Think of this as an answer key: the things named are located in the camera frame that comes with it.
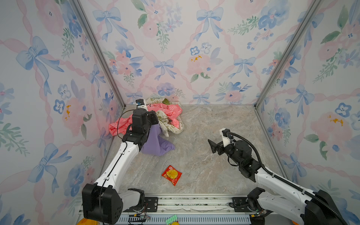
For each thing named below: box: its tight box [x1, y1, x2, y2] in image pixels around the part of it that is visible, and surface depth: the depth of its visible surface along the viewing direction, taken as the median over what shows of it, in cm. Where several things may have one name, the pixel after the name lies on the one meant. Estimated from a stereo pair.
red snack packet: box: [161, 165, 183, 187], surface depth 85 cm
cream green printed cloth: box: [145, 97, 185, 137], surface depth 92 cm
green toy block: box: [165, 214, 178, 225], surface depth 70 cm
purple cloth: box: [140, 123, 176, 157], surface depth 88 cm
